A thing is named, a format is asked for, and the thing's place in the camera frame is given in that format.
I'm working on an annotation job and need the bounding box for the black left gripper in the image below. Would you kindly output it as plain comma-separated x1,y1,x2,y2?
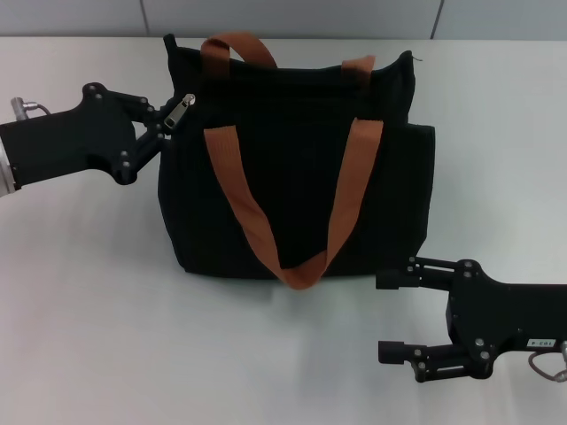
0,82,178,191

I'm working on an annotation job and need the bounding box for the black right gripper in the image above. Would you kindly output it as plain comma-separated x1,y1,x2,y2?
375,255,567,383

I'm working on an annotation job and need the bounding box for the silver metal zipper pull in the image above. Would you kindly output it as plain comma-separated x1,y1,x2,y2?
164,93,197,130

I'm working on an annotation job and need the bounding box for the black bag with brown handles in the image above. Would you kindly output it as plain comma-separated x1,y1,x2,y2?
157,30,438,292

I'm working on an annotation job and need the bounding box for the grey left gripper cable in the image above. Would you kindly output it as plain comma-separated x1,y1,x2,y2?
11,97,54,120

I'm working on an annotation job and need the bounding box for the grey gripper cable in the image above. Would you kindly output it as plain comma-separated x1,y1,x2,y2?
11,97,54,120
529,339,567,383

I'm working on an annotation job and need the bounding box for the grey right gripper cable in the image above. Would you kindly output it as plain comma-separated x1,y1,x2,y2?
529,339,567,383

